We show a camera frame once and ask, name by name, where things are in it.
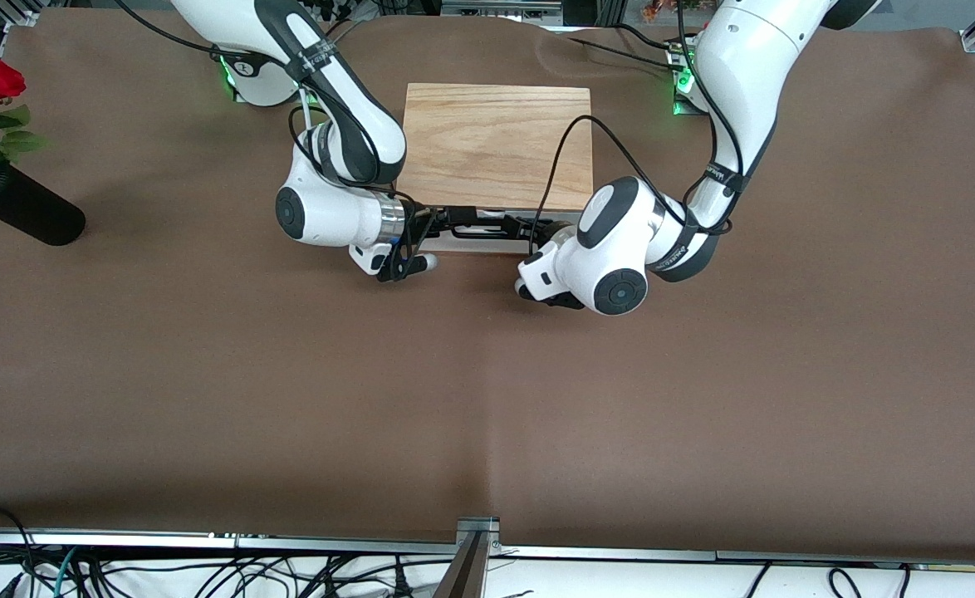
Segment aluminium table edge rail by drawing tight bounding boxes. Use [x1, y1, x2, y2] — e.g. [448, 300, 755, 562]
[0, 530, 975, 567]

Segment teal cable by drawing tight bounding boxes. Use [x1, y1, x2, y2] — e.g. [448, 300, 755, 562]
[49, 547, 81, 598]

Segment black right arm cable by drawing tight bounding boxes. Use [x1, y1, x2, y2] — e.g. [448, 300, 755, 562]
[112, 0, 427, 280]

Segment brown table cover sheet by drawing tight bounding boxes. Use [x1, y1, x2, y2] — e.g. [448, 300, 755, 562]
[0, 8, 975, 567]

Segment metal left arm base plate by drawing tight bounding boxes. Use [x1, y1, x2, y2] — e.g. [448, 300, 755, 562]
[670, 43, 706, 118]

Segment black cable on table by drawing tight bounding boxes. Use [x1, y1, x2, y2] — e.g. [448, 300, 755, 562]
[616, 22, 681, 49]
[566, 37, 673, 69]

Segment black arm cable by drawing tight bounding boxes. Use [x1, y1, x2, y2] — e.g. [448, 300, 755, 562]
[112, 0, 427, 280]
[527, 0, 739, 255]

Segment black cylindrical vase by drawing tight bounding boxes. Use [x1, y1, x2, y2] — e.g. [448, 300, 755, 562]
[0, 161, 88, 248]

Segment wooden drawer with white front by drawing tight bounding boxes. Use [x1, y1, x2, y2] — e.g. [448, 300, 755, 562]
[419, 206, 582, 256]

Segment wooden drawer cabinet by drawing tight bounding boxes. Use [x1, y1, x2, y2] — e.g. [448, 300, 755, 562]
[394, 83, 595, 213]

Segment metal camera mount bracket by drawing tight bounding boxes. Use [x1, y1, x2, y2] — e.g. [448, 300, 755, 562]
[452, 517, 502, 598]

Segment aluminium frame rack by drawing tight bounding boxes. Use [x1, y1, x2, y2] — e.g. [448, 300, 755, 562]
[440, 0, 564, 23]

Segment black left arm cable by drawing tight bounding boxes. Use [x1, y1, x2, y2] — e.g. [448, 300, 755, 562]
[527, 0, 739, 255]

